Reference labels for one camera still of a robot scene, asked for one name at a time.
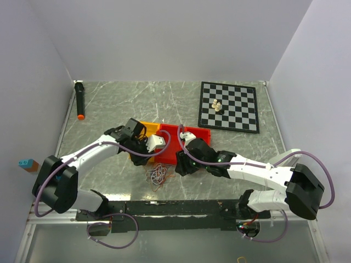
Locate purple thin cable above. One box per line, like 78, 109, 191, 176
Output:
145, 164, 168, 188

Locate red bin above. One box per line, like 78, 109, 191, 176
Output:
185, 127, 211, 146
152, 123, 187, 166

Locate black marker orange cap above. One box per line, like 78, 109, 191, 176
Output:
74, 82, 85, 121

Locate orange thin cable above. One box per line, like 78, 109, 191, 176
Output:
149, 163, 176, 193

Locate black white chessboard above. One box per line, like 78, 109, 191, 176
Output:
197, 82, 259, 134

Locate yellow plastic bin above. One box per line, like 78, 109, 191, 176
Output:
126, 120, 160, 154

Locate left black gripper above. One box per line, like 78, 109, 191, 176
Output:
128, 137, 155, 166

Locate white stand device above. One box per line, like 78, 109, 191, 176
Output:
268, 148, 302, 167

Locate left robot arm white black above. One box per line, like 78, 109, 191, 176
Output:
32, 118, 165, 220

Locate blue orange toy block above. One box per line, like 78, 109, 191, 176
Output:
18, 159, 39, 173

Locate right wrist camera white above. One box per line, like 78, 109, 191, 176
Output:
180, 131, 196, 144

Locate red bin middle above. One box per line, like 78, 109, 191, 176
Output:
152, 123, 187, 166

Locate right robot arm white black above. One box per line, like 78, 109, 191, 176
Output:
175, 137, 325, 220

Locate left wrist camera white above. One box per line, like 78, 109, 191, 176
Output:
146, 134, 166, 153

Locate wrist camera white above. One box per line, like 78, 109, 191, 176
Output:
180, 131, 196, 144
146, 134, 166, 153

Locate red bin right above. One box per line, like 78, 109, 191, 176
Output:
185, 127, 211, 146

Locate aluminium rail frame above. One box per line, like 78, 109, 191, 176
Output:
15, 201, 330, 262

